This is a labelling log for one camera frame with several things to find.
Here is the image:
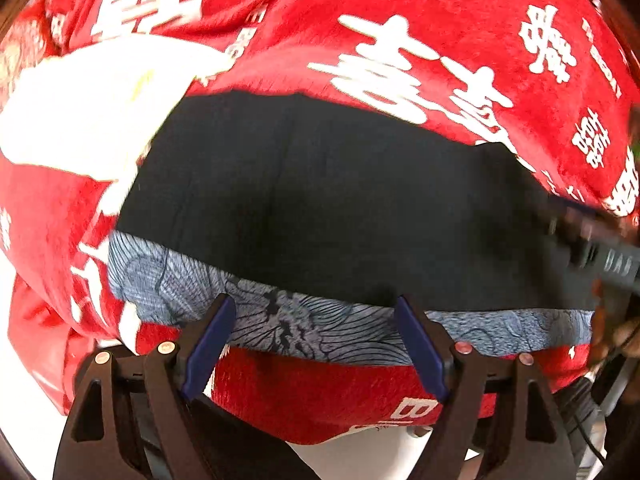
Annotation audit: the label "black pants with patterned lining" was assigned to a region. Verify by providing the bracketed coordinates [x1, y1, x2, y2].
[108, 92, 594, 365]

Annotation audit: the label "person's right hand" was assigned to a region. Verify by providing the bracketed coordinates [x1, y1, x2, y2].
[588, 280, 639, 367]

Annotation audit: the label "red blanket with white characters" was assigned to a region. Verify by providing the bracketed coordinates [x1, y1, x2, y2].
[1, 0, 639, 444]

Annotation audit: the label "white folded cloth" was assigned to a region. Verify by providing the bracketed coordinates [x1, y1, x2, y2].
[0, 34, 237, 181]

